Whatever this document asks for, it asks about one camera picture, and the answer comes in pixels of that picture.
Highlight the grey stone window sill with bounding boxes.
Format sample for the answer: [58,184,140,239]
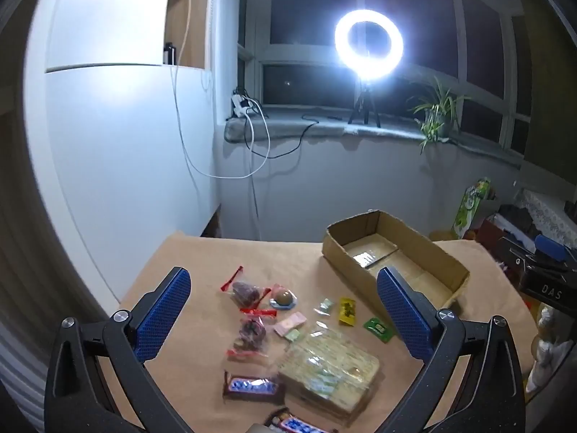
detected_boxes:
[224,115,524,167]

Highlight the person's right hand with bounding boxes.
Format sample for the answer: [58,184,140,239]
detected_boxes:
[527,306,577,393]

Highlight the white cabinet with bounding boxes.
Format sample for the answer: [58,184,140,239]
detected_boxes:
[22,0,221,316]

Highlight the pink candy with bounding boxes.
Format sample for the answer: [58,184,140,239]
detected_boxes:
[274,312,307,337]

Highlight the green printed box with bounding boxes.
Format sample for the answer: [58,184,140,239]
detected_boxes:
[453,177,492,240]

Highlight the potted green plant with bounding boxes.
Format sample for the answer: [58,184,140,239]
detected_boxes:
[408,76,472,154]

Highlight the ring light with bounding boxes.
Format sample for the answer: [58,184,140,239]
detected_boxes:
[334,8,404,84]

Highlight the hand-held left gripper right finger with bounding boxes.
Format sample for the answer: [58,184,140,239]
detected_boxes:
[376,266,526,433]

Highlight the yellow snack packet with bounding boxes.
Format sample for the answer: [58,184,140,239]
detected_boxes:
[338,297,357,326]

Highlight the black tripod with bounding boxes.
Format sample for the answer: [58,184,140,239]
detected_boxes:
[347,82,382,128]

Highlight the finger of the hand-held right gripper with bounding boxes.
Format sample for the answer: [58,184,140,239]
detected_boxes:
[505,253,571,277]
[498,232,573,262]

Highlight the long white cable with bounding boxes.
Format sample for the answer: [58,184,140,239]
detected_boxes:
[170,0,272,180]

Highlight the white window frame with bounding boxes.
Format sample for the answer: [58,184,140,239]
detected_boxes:
[239,0,533,154]

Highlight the dark green snack packet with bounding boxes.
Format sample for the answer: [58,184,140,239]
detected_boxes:
[363,317,395,339]

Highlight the clear red-sealed dates packet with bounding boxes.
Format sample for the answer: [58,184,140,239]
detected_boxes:
[219,265,273,310]
[225,307,278,362]

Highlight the braised egg packet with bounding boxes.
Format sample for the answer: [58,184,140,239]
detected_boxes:
[269,283,300,311]

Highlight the brown chocolate bar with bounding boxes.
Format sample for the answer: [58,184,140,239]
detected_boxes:
[263,408,339,433]
[223,370,286,403]

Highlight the black cable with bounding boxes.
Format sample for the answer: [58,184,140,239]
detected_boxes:
[246,113,343,159]

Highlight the white power strip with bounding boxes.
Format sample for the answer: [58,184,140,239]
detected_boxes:
[231,90,253,115]

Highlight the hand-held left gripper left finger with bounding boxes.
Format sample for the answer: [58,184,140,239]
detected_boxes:
[44,267,199,433]

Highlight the large clear biscuit pack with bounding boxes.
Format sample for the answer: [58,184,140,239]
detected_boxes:
[276,327,382,427]

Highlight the red box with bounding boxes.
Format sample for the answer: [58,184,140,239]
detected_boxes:
[475,216,510,258]

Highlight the cardboard box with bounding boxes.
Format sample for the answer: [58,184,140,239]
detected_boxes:
[322,210,470,314]

